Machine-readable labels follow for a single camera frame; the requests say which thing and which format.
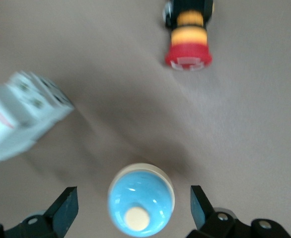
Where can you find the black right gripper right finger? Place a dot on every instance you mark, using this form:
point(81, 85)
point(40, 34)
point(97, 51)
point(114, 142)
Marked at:
point(210, 223)

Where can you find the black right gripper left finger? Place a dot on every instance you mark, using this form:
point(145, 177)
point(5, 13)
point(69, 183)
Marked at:
point(58, 218)

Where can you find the light blue call bell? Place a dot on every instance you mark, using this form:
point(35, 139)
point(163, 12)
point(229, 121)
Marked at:
point(140, 196)

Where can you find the white red circuit breaker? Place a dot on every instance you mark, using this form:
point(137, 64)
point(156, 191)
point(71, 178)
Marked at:
point(16, 116)

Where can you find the red yellow emergency stop button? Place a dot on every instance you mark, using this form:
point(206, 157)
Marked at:
point(189, 37)

